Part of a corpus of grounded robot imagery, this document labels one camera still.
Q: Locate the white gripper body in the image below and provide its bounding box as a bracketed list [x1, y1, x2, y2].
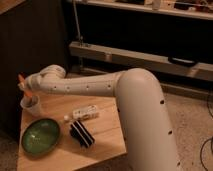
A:
[18, 74, 42, 91]

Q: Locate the orange pepper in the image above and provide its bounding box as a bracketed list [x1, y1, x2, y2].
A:
[18, 74, 33, 98]

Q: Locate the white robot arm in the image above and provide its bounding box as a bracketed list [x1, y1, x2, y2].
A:
[18, 65, 183, 171]

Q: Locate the white ceramic cup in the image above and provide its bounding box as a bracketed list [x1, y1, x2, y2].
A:
[20, 96, 42, 117]

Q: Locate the dark cabinet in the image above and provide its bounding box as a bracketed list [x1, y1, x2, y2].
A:
[0, 0, 68, 140]

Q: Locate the green bowl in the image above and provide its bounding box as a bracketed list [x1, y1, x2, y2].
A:
[21, 118, 61, 156]

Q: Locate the black striped sponge block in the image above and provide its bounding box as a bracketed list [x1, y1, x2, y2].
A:
[70, 121, 95, 148]

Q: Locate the wooden table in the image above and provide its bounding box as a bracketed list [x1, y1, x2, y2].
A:
[17, 94, 126, 171]

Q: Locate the long grey case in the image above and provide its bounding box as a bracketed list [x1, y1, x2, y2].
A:
[69, 41, 213, 81]

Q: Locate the upper shelf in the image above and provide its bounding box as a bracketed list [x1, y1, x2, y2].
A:
[66, 0, 213, 21]

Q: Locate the black floor cable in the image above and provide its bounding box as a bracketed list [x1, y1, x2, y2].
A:
[199, 93, 213, 171]

